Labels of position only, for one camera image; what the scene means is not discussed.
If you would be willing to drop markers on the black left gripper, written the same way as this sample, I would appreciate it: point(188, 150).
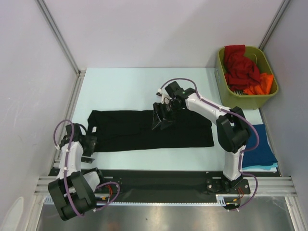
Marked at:
point(91, 141)

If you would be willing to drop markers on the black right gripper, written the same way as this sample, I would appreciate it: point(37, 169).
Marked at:
point(162, 111)

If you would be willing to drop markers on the black t shirt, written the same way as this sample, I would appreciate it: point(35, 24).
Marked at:
point(132, 130)

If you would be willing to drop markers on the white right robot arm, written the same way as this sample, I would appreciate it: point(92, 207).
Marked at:
point(232, 128)

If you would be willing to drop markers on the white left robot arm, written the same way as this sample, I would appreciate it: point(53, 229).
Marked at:
point(73, 191)

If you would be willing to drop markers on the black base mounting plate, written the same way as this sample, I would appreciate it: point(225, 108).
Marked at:
point(175, 184)

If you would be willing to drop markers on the green plastic basket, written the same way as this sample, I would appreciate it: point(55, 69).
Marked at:
point(238, 98)

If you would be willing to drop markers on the red t shirt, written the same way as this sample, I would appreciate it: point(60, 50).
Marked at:
point(242, 72)

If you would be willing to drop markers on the folded dark blue t shirt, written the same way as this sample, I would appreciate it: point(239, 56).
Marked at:
point(262, 155)

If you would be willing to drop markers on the orange t shirt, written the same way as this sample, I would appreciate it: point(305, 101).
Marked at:
point(263, 87)

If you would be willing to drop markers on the folded light blue t shirt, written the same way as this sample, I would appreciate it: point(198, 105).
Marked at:
point(271, 168)

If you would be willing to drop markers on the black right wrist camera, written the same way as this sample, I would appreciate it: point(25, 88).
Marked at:
point(175, 91)

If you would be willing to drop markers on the aluminium frame post left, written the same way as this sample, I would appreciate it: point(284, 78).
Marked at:
point(58, 35)

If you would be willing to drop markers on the aluminium frame post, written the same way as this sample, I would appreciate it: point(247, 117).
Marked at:
point(273, 25)
point(58, 35)

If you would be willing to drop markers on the white slotted cable duct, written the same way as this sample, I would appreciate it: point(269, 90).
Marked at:
point(203, 199)

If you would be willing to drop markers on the aluminium frame post right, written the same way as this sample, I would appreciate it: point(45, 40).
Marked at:
point(273, 25)

